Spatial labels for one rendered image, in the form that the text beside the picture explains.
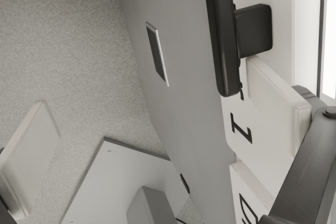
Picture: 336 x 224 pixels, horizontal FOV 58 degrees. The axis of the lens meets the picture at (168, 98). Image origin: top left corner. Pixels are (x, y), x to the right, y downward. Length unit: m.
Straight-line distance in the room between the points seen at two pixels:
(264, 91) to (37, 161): 0.13
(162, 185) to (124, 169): 0.20
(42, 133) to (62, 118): 1.00
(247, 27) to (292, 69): 0.04
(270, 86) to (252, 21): 0.04
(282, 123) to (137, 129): 1.11
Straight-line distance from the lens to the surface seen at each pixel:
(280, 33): 0.19
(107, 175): 1.31
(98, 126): 1.22
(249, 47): 0.19
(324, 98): 0.20
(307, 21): 0.18
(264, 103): 0.18
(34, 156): 0.18
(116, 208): 1.42
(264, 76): 0.17
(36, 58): 1.11
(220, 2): 0.17
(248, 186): 0.32
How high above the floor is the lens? 1.06
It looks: 61 degrees down
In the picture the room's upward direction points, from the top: 143 degrees clockwise
